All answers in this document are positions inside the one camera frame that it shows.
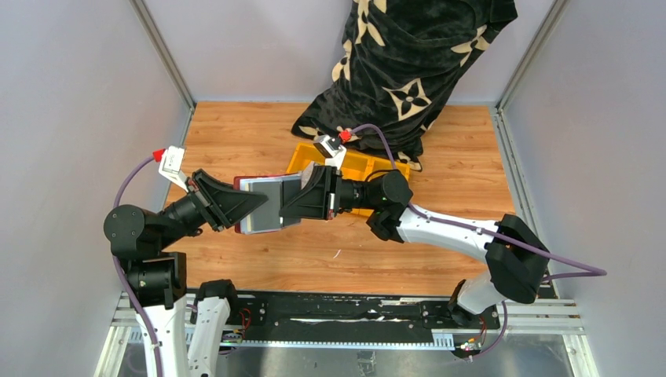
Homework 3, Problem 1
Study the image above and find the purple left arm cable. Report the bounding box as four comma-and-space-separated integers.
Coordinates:
112, 148, 246, 377

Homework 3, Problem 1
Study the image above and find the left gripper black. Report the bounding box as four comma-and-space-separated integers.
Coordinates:
157, 167, 267, 248

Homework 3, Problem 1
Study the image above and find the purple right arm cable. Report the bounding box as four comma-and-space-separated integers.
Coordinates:
338, 123, 608, 360

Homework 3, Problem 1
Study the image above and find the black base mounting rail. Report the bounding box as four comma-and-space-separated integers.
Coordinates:
225, 291, 502, 350

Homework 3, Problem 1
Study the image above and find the grey card in bin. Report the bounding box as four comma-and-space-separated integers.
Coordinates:
301, 161, 317, 189

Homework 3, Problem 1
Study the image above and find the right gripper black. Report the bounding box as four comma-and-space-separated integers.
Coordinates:
280, 166, 380, 221

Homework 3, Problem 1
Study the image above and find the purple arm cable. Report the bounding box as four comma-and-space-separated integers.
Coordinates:
338, 123, 608, 360
112, 148, 246, 377

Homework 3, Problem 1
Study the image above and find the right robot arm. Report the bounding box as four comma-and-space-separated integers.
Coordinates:
280, 165, 550, 328

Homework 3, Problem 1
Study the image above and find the black floral blanket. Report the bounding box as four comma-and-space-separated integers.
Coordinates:
291, 0, 518, 171

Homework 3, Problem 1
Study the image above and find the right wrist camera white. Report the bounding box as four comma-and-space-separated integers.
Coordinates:
313, 135, 347, 169

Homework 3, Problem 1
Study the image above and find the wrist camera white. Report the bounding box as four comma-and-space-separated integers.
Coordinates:
313, 135, 347, 169
158, 145, 188, 192

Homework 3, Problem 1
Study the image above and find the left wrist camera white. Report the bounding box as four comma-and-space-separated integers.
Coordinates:
158, 145, 188, 192

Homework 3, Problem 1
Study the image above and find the red leather card holder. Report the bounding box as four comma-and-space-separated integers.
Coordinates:
232, 174, 304, 236

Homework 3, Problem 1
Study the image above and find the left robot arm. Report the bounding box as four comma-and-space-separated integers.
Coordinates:
104, 170, 268, 376

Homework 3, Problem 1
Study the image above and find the yellow three-compartment bin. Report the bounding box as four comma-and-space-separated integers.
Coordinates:
287, 143, 413, 217

